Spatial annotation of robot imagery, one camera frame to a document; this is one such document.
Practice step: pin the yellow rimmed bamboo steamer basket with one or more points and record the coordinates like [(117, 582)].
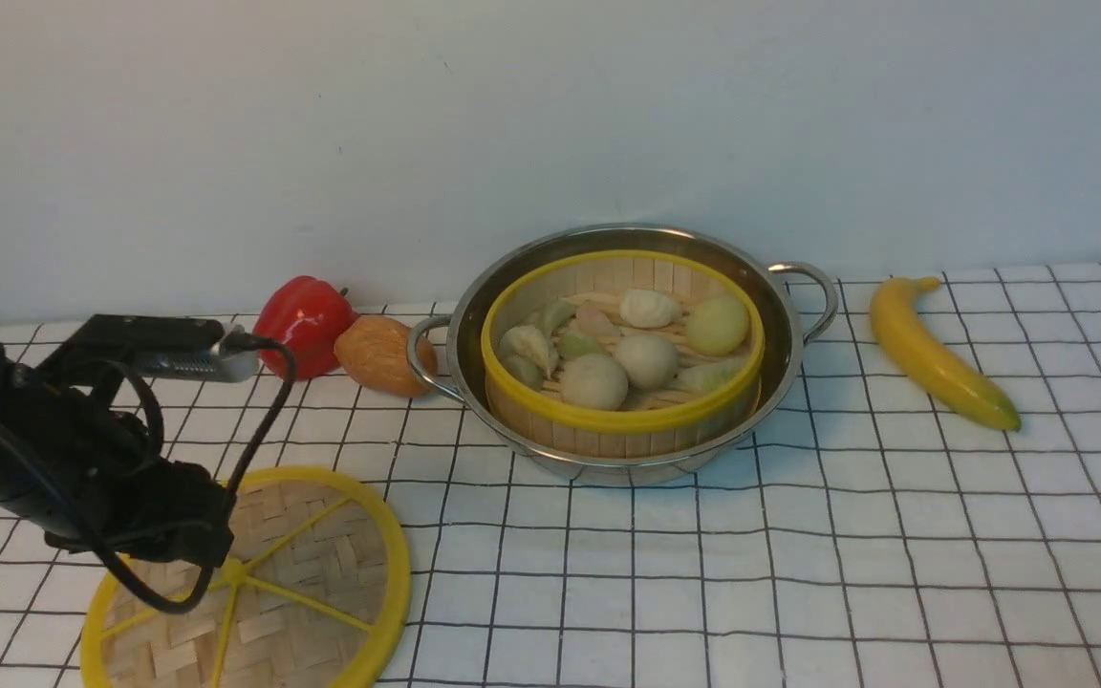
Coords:
[(548, 302)]

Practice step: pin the yellowish round bun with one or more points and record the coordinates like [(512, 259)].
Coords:
[(717, 327)]

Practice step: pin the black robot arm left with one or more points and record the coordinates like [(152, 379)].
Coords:
[(52, 437)]

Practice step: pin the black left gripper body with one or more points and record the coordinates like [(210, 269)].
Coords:
[(165, 512)]

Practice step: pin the round white bun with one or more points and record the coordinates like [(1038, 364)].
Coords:
[(594, 381), (649, 360)]

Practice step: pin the stainless steel two-handled pot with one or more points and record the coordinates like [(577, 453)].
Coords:
[(793, 302)]

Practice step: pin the yellow banana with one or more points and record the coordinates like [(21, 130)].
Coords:
[(908, 342)]

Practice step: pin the red bell pepper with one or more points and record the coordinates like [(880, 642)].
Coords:
[(307, 315)]

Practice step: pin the pink tinted dumpling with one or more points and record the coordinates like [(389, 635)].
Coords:
[(592, 321)]

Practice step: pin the pale green dumpling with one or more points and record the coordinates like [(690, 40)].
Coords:
[(533, 345)]

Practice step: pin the white pleated dumpling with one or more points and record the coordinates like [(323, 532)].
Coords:
[(648, 309)]

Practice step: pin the white checkered tablecloth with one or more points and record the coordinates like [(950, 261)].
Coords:
[(863, 536)]

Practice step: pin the brown potato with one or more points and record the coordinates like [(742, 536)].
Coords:
[(373, 353)]

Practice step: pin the yellow rimmed woven steamer lid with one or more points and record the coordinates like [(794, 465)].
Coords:
[(315, 593)]

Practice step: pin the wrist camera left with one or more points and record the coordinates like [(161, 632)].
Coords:
[(182, 348)]

